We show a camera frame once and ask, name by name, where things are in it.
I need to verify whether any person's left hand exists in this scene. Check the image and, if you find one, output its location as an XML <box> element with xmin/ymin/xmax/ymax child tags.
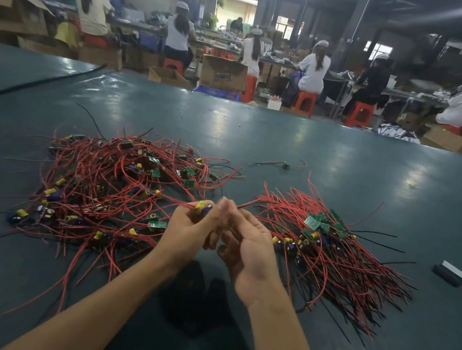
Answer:
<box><xmin>150</xmin><ymin>189</ymin><xmax>233</xmax><ymax>283</ymax></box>

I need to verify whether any person's right hand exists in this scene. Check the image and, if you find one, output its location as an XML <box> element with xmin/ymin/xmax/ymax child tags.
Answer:
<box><xmin>201</xmin><ymin>198</ymin><xmax>294</xmax><ymax>314</ymax></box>

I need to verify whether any red wire with yellow connector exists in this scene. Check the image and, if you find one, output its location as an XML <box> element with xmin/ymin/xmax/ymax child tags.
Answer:
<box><xmin>192</xmin><ymin>199</ymin><xmax>217</xmax><ymax>221</ymax></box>

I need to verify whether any lone wired component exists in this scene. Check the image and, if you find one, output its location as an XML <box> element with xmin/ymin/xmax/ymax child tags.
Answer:
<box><xmin>249</xmin><ymin>152</ymin><xmax>310</xmax><ymax>175</ymax></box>

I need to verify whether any pile of red-wired boards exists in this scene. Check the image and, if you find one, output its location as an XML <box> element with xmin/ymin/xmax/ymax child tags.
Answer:
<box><xmin>0</xmin><ymin>107</ymin><xmax>249</xmax><ymax>342</ymax></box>

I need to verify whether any sorted bundle of wired boards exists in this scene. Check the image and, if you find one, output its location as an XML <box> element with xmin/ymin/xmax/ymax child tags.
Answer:
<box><xmin>225</xmin><ymin>166</ymin><xmax>429</xmax><ymax>343</ymax></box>

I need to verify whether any person's left forearm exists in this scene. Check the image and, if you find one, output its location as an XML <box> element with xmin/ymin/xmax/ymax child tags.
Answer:
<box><xmin>3</xmin><ymin>238</ymin><xmax>172</xmax><ymax>350</ymax></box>

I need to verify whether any person's right forearm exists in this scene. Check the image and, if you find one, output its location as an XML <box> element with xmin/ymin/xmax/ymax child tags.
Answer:
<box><xmin>242</xmin><ymin>287</ymin><xmax>341</xmax><ymax>350</ymax></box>

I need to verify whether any blue plastic crate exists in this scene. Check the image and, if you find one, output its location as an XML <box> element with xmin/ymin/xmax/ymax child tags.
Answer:
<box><xmin>193</xmin><ymin>84</ymin><xmax>243</xmax><ymax>102</ymax></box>

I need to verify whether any dark green table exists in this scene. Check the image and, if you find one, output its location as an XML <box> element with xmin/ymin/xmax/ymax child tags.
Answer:
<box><xmin>0</xmin><ymin>42</ymin><xmax>462</xmax><ymax>350</ymax></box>

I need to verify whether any heap of black white items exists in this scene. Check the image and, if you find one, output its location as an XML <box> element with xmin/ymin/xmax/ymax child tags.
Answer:
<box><xmin>374</xmin><ymin>122</ymin><xmax>424</xmax><ymax>145</ymax></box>

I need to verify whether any small black grey block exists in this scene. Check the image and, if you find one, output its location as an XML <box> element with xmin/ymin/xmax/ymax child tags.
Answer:
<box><xmin>431</xmin><ymin>259</ymin><xmax>462</xmax><ymax>288</ymax></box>

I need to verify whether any yellow sack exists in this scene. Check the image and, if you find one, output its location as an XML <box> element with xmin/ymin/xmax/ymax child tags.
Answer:
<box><xmin>54</xmin><ymin>21</ymin><xmax>83</xmax><ymax>49</ymax></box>

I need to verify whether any large open cardboard box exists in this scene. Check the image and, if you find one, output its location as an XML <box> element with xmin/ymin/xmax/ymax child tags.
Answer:
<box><xmin>0</xmin><ymin>0</ymin><xmax>56</xmax><ymax>38</ymax></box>

